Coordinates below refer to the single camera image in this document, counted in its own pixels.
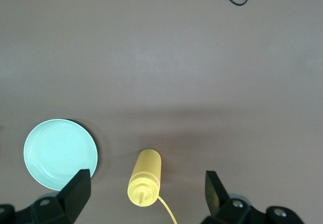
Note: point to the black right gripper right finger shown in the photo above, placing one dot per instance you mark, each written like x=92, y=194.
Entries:
x=215, y=193

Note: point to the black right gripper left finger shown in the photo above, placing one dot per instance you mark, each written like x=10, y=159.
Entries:
x=75, y=196

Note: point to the yellow squeeze bottle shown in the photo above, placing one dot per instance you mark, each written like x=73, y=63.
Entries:
x=147, y=168

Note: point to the mint green plate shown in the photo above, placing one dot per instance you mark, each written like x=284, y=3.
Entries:
x=58, y=153

